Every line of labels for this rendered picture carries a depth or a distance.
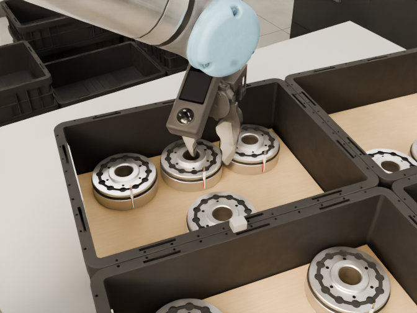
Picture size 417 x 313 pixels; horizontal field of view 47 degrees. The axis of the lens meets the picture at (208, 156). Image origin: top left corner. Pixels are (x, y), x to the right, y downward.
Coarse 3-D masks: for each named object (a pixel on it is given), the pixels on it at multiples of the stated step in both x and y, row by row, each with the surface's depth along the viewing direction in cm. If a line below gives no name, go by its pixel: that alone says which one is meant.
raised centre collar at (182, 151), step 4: (184, 148) 80; (200, 148) 80; (180, 152) 80; (184, 152) 80; (196, 152) 81; (200, 152) 80; (204, 152) 80; (176, 156) 80; (180, 156) 79; (200, 156) 79; (204, 156) 79; (180, 160) 78; (184, 160) 78; (188, 160) 78; (192, 160) 78; (196, 160) 78; (200, 160) 78; (204, 160) 79; (184, 164) 78; (188, 164) 78; (192, 164) 78; (196, 164) 78
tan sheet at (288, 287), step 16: (288, 272) 66; (304, 272) 66; (240, 288) 64; (256, 288) 64; (272, 288) 64; (288, 288) 64; (304, 288) 64; (400, 288) 64; (224, 304) 62; (240, 304) 62; (256, 304) 62; (272, 304) 62; (288, 304) 62; (304, 304) 62; (400, 304) 62
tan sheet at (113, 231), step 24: (216, 144) 87; (288, 168) 82; (168, 192) 78; (240, 192) 78; (264, 192) 78; (288, 192) 78; (312, 192) 78; (96, 216) 74; (120, 216) 74; (144, 216) 74; (168, 216) 74; (96, 240) 70; (120, 240) 70; (144, 240) 70
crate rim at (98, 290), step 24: (360, 192) 63; (384, 192) 63; (288, 216) 60; (312, 216) 61; (408, 216) 60; (216, 240) 57; (120, 264) 55; (144, 264) 55; (96, 288) 52; (96, 312) 50
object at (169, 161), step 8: (176, 144) 82; (184, 144) 82; (200, 144) 83; (208, 144) 82; (168, 152) 81; (176, 152) 81; (208, 152) 80; (216, 152) 80; (168, 160) 79; (176, 160) 79; (208, 160) 79; (216, 160) 79; (168, 168) 77; (176, 168) 78; (184, 168) 77; (192, 168) 78; (200, 168) 77; (208, 168) 78; (216, 168) 77; (176, 176) 76; (184, 176) 76; (192, 176) 76; (200, 176) 76
